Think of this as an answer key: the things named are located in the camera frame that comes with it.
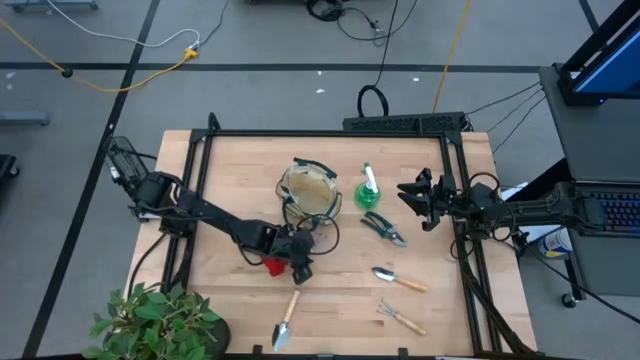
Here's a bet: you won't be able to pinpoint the grey metal floor foot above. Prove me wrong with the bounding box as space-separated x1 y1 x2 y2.
0 110 51 127

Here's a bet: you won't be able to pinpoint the black framed monitor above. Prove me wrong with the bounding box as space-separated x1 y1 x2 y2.
556 0 640 107

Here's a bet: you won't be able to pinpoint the red and black glove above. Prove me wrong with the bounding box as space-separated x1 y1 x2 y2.
260 255 290 278

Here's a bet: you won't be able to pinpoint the black chair base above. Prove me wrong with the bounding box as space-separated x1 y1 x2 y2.
0 153 21 179

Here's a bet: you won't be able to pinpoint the green leafy plant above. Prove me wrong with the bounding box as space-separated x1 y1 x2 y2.
82 282 224 360

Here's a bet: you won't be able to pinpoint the white and blue canister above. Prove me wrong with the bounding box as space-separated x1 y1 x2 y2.
537 227 575 260

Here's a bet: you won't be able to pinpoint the silver scoop wooden handle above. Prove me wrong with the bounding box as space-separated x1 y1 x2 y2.
371 266 430 294

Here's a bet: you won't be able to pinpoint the green spray bottle white nozzle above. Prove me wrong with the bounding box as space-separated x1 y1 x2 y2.
353 161 383 211

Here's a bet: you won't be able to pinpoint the black keyboard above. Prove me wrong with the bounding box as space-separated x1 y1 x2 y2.
574 182 640 236

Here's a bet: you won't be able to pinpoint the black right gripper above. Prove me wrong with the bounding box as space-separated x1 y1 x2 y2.
397 168 459 233

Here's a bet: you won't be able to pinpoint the yellow floor cable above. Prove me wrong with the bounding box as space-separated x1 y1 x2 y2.
432 0 474 114

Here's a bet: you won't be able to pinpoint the yellow extension cable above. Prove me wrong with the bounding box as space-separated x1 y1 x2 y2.
0 17 200 94

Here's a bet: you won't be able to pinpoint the black coiled floor cable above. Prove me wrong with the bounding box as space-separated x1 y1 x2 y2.
356 0 401 119

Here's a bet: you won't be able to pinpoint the hand rake wooden handle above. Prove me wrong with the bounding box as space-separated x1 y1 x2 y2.
376 298 428 337

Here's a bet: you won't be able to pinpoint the beige gardening bag green trim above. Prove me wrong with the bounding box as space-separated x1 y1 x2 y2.
274 156 345 227

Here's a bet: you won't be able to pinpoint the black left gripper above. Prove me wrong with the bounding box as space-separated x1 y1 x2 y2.
277 226 317 287

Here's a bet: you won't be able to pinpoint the black perforated metal box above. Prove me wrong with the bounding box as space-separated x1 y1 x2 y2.
342 111 469 134

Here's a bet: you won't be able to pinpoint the pointed trowel wooden handle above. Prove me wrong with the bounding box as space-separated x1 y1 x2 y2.
271 289 301 353

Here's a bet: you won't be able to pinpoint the grey equipment cart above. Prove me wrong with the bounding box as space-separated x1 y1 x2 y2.
538 64 640 297

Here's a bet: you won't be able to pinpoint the white power cable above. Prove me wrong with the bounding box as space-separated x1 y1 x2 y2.
44 0 202 50

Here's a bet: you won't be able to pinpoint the black plant pot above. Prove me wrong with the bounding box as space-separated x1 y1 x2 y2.
199 317 232 359

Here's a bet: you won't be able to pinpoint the black wire mesh basket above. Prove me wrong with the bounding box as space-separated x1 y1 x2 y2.
103 135 150 194

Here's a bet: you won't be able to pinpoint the green handled pruning shears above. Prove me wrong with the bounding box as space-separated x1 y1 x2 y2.
359 210 409 249

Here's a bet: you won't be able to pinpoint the black cable bundle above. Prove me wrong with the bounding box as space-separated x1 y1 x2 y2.
304 0 347 23

